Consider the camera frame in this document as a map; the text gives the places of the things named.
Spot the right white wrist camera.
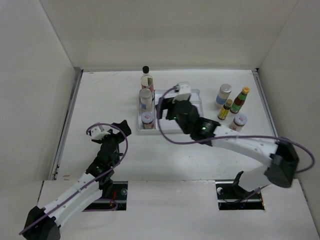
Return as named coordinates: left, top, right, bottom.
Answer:
left=173, top=82, right=192, bottom=103

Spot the clear bottle black cap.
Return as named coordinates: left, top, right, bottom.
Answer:
left=140, top=65, right=155, bottom=101

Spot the silver-lid spice jar blue label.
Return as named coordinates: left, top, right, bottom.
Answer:
left=214, top=83, right=232, bottom=108

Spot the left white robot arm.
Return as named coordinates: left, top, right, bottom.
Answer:
left=20, top=120, right=132, bottom=240

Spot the red-lid spice jar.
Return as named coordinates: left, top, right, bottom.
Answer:
left=141, top=112, right=154, bottom=130
left=229, top=113, right=248, bottom=132

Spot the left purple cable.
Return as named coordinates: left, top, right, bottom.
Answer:
left=18, top=121, right=130, bottom=236

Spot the small yellow label bottle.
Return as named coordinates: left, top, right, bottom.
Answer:
left=217, top=99, right=233, bottom=120

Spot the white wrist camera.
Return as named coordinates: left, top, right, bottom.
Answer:
left=86, top=125, right=110, bottom=141
left=173, top=82, right=192, bottom=103

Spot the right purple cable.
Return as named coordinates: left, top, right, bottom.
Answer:
left=156, top=86, right=315, bottom=175

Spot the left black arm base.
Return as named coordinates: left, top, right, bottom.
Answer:
left=83, top=181, right=129, bottom=212

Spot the purple cable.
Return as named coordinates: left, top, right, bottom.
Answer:
left=156, top=86, right=315, bottom=175
left=18, top=121, right=130, bottom=236

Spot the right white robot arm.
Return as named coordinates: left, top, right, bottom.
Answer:
left=157, top=97, right=299, bottom=198

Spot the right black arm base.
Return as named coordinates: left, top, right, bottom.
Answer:
left=215, top=171, right=265, bottom=211

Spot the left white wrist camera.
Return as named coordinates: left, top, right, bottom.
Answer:
left=86, top=125, right=110, bottom=141

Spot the white divided organizer tray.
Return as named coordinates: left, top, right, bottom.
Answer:
left=137, top=89, right=204, bottom=135

